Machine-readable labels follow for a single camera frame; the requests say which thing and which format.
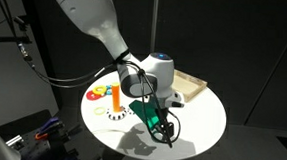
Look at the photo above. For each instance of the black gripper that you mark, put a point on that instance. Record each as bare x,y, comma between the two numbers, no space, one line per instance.
163,119

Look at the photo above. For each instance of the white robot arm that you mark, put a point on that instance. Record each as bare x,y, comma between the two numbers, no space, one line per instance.
97,17

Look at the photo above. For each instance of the wooden tray with slotted sides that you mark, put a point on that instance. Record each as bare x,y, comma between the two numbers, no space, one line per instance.
186,84

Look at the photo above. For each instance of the purple spring clamp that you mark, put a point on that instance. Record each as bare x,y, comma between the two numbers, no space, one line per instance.
49,126

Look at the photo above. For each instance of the grey vertical pole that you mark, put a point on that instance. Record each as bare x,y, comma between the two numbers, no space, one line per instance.
154,20

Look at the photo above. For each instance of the silver metal block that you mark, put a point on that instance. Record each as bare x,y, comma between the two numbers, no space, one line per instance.
14,142

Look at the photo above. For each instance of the teal wrist mount plate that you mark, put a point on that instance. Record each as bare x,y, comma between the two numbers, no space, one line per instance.
143,111

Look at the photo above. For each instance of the orange stacking post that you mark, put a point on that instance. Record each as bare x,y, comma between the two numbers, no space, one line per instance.
116,98

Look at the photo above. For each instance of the black horizontal mount bar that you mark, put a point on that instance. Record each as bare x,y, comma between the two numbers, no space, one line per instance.
5,40

